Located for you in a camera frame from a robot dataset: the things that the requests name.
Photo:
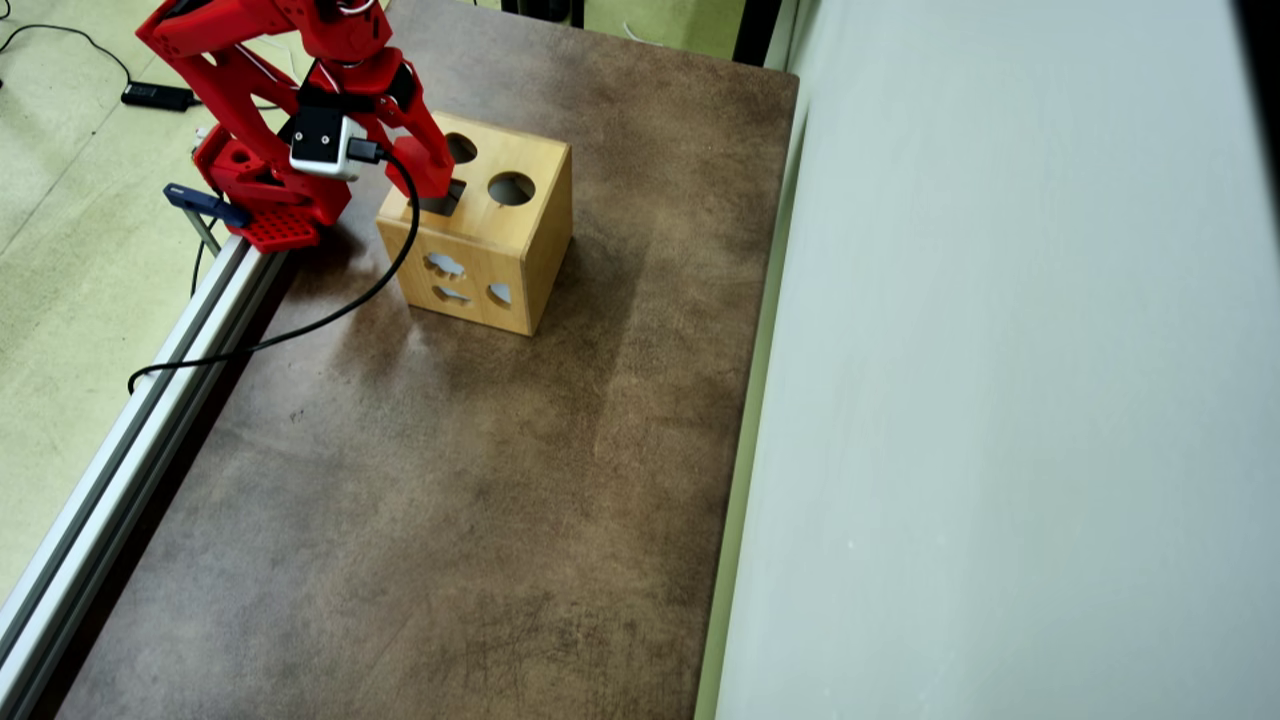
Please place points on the wooden shape sorter box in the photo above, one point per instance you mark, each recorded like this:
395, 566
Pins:
500, 235

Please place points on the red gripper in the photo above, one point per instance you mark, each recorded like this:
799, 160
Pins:
428, 152

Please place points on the blue clamp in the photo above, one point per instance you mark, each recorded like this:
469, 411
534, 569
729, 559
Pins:
205, 203

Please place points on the aluminium profile rail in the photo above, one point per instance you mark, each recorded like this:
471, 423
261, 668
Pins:
110, 470

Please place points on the red robot arm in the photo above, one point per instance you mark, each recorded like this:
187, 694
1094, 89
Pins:
220, 90

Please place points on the black vertical post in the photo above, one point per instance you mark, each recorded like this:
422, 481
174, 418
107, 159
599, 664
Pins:
757, 30

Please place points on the black power adapter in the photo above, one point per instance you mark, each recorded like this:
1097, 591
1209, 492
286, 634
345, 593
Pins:
158, 96

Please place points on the black furniture base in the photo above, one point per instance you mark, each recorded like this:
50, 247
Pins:
542, 10

